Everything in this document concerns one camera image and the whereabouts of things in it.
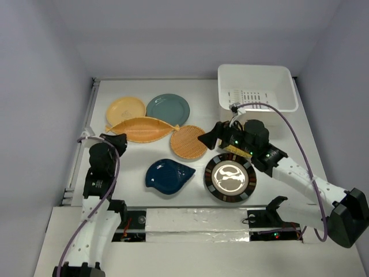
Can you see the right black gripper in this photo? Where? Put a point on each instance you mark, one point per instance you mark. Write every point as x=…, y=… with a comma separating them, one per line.
x=221, y=130

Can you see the orange woven boat-shaped basket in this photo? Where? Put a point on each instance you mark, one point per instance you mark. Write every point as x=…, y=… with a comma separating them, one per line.
x=143, y=129

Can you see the silver foil taped panel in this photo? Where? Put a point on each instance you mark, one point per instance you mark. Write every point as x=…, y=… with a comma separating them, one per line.
x=182, y=225

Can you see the round woven orange basket plate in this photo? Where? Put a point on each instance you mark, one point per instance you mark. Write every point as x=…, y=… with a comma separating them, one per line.
x=185, y=144

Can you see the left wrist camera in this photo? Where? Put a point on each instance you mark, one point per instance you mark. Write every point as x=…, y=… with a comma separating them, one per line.
x=86, y=133

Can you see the yellow round plate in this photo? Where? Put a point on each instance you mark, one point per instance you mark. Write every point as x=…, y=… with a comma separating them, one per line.
x=125, y=108

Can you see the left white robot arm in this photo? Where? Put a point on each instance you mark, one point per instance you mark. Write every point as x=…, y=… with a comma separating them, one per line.
x=101, y=215

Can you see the white plastic bin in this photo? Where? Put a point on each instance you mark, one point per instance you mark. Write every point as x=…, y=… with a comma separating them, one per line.
x=256, y=84

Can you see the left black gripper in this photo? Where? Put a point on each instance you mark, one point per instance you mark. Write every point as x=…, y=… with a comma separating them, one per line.
x=119, y=141

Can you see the dark blue leaf-shaped plate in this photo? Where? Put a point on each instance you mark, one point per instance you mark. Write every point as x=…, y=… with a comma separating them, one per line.
x=168, y=176

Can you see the teal round plate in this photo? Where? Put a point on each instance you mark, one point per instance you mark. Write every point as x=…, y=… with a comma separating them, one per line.
x=170, y=108

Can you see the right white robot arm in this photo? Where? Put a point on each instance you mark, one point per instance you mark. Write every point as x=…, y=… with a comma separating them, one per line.
x=342, y=214

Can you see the yellow woven bamboo tray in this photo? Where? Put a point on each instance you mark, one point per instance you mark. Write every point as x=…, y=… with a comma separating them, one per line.
x=229, y=148

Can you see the dark round patterned plate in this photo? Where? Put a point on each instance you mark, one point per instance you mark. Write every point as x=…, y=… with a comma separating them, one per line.
x=230, y=178

